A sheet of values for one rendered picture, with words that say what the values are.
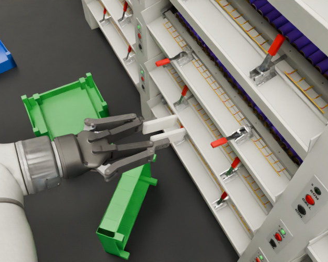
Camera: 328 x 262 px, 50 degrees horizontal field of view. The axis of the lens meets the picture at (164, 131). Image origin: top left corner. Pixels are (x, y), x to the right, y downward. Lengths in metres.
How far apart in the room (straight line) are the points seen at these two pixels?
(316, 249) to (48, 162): 0.50
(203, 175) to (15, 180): 0.72
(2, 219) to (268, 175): 0.50
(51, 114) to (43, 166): 0.88
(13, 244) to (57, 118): 0.97
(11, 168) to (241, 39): 0.46
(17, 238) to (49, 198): 0.85
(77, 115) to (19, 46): 0.61
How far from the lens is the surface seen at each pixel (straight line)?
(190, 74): 0.91
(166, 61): 0.90
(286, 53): 0.66
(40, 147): 0.60
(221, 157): 0.99
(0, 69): 1.81
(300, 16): 0.51
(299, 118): 0.62
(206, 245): 1.26
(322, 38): 0.50
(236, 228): 1.12
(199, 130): 1.03
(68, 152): 0.60
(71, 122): 1.44
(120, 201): 1.10
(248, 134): 0.80
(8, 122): 1.62
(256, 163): 0.78
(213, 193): 1.15
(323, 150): 0.56
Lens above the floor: 1.20
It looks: 56 degrees down
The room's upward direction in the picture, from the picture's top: straight up
